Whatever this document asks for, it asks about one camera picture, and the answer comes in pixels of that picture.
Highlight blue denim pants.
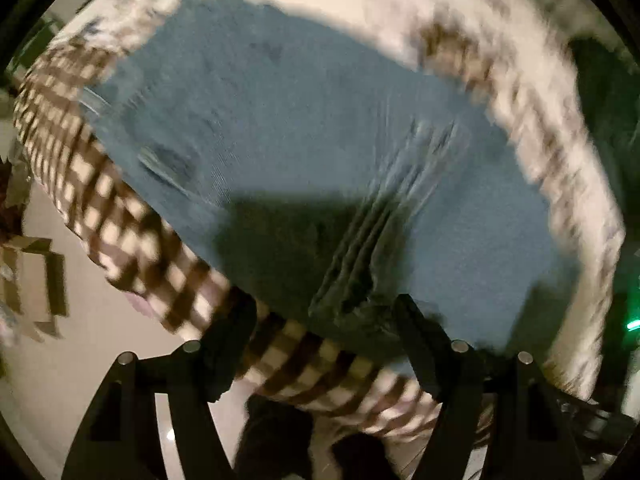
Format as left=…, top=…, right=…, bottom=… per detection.
left=79, top=0, right=579, bottom=361

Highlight brown checkered bed skirt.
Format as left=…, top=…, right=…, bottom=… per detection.
left=13, top=44, right=439, bottom=441

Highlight floral cream bedspread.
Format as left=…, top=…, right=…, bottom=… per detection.
left=49, top=0, right=629, bottom=401

